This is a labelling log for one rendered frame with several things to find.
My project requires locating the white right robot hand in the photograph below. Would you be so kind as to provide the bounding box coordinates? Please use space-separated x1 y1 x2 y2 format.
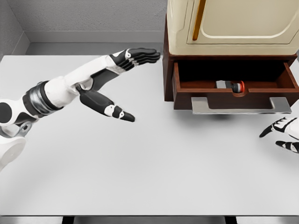
259 116 299 154

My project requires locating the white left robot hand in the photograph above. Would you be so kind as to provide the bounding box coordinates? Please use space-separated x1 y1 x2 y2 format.
67 48 162 123

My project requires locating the brown wooden cabinet base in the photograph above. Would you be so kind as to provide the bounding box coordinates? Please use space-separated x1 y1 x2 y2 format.
163 13 299 104

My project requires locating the cream cabinet with door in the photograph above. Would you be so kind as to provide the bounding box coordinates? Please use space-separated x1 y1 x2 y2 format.
166 0 299 57

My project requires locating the grey switch with red button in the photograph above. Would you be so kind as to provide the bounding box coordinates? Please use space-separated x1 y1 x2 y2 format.
215 79 246 94

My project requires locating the brown drawer with grey handle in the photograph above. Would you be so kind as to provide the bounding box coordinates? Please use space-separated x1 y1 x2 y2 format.
172 61 299 115

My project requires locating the gold door handle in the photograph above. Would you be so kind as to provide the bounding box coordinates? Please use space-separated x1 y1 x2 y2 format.
192 0 207 41

